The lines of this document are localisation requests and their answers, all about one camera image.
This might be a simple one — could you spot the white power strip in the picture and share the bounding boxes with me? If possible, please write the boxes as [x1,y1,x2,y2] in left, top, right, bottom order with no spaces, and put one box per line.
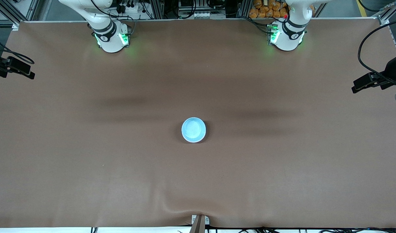
[115,3,144,14]

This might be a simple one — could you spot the light blue bowl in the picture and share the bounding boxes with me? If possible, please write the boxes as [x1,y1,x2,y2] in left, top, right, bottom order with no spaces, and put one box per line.
[181,117,206,142]

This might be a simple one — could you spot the brown table mat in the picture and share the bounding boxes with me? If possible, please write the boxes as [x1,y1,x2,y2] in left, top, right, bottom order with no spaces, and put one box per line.
[0,18,396,228]

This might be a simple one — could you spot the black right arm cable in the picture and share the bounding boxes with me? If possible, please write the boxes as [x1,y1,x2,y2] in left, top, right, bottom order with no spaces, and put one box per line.
[0,35,35,65]

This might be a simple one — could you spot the white connector block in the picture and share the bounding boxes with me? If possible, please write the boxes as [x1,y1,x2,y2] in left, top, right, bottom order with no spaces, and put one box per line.
[193,11,218,19]

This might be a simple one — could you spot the aluminium frame post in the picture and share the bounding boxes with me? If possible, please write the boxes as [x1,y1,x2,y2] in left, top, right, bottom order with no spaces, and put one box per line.
[378,0,396,27]
[151,0,165,20]
[237,0,252,18]
[0,0,22,31]

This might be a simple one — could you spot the pile of orange packets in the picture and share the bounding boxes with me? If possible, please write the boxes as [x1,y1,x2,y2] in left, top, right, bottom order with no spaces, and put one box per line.
[249,0,315,19]

